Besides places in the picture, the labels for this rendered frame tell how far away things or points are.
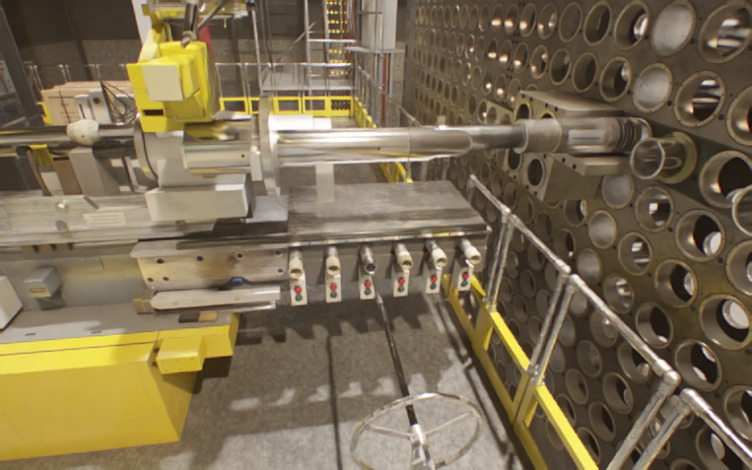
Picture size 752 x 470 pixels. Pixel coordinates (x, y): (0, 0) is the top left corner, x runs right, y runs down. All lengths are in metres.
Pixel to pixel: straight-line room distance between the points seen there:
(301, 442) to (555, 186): 2.06
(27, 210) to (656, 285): 3.13
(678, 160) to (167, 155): 2.33
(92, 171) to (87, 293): 0.61
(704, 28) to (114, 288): 3.04
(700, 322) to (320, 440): 1.95
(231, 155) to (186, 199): 0.41
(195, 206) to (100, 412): 1.06
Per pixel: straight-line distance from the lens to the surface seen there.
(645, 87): 2.70
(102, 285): 2.30
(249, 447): 2.27
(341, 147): 1.51
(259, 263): 1.99
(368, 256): 1.82
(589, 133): 2.32
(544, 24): 3.60
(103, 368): 2.05
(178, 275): 2.10
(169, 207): 1.87
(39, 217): 2.28
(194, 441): 2.37
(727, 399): 2.46
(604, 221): 2.95
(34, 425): 2.47
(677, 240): 2.44
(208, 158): 1.52
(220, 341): 2.00
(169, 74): 1.29
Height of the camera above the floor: 1.89
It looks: 30 degrees down
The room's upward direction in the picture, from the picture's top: 2 degrees clockwise
